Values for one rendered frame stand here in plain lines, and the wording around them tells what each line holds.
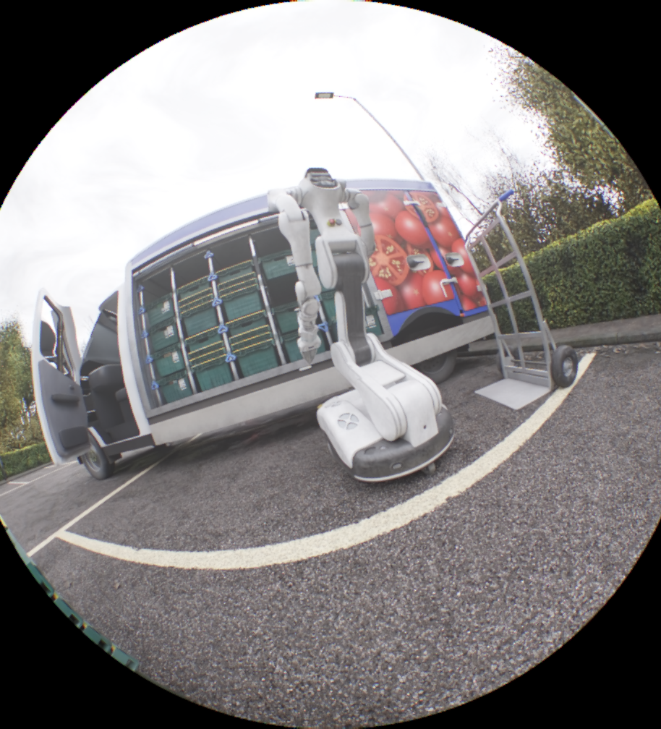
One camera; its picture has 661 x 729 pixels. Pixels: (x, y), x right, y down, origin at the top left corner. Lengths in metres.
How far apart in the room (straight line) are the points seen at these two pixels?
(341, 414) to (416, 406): 0.35
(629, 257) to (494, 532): 2.81
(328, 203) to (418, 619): 1.44
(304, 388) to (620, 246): 3.46
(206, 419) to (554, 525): 2.18
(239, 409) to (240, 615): 1.55
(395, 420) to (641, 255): 2.91
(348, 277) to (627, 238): 2.84
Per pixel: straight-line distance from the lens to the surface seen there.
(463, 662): 0.58
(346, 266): 0.98
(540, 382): 1.69
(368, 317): 1.82
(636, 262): 3.03
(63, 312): 3.31
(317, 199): 1.12
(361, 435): 0.92
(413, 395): 0.82
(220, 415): 1.97
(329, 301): 2.08
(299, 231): 0.81
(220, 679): 0.72
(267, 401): 1.84
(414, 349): 2.08
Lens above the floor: 0.58
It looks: 1 degrees down
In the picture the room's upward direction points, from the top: 18 degrees counter-clockwise
